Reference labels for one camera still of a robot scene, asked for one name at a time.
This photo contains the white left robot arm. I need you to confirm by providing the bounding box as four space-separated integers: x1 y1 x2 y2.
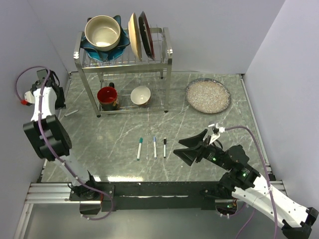
23 69 99 200

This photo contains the steel dish rack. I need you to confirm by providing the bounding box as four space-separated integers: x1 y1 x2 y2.
73 27 173 118

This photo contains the large beige bowl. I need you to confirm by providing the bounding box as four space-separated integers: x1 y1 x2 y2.
84 15 121 51

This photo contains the thin white pen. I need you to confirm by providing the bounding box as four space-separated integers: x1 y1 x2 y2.
163 137 167 158

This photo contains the speckled brown plate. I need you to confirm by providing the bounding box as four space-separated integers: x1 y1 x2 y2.
185 78 231 114

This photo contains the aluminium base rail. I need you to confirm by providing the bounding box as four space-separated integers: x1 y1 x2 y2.
12 183 300 239

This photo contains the red and black mug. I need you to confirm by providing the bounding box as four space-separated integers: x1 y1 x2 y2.
97 82 119 111

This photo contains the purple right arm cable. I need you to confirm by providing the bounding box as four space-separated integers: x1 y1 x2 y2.
224 125 280 239

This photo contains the white marker with purple tip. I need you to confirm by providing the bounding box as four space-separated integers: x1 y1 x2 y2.
153 136 158 159

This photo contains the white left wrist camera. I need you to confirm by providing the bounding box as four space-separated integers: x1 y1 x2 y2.
20 83 37 106

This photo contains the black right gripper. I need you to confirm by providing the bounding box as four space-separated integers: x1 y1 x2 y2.
172 128 232 170

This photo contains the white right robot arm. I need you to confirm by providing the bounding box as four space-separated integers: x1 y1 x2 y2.
174 130 319 239

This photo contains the small pen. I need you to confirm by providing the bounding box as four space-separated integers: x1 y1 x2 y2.
137 137 143 161

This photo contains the blue flower-shaped dish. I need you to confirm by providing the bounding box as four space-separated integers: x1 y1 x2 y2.
80 15 130 62

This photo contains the cream upright plate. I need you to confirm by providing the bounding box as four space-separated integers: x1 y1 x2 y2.
128 12 142 61

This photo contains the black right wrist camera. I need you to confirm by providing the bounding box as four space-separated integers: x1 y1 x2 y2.
206 123 225 145

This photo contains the white ceramic bowl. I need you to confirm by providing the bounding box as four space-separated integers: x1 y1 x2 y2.
130 86 151 106

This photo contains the dark red upright plate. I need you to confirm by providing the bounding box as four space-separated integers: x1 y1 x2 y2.
138 11 155 60

